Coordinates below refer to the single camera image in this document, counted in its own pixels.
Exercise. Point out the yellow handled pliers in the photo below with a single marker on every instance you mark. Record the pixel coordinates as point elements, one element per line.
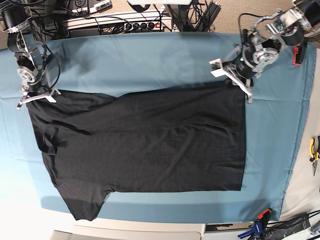
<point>314,153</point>

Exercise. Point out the black plastic bag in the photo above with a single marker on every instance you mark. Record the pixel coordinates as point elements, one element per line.
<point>279,231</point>

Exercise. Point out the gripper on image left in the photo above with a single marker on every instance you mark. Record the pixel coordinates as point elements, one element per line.
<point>35,91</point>

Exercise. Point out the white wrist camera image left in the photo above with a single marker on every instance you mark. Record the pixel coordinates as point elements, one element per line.
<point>50,98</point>

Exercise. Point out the dark grey T-shirt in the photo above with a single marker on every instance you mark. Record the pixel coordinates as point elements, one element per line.
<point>161,141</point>

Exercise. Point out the blue orange clamp bottom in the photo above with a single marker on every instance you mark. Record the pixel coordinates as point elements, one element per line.
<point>258,228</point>

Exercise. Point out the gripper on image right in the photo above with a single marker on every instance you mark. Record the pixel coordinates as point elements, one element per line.
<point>242,66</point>

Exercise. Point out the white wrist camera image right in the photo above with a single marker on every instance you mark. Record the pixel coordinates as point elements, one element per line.
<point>217,69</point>

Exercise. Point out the white power strip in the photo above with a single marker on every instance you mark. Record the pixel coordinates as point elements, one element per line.
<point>148,22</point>

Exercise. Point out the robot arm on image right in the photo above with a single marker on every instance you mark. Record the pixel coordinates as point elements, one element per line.
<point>268,37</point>

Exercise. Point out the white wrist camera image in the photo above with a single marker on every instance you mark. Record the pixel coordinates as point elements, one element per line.
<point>217,69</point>
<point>50,98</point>

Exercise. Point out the orange black clamp top right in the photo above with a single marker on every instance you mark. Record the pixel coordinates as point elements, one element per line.
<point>299,53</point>

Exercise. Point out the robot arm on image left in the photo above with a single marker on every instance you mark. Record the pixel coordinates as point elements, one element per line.
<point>37,66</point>

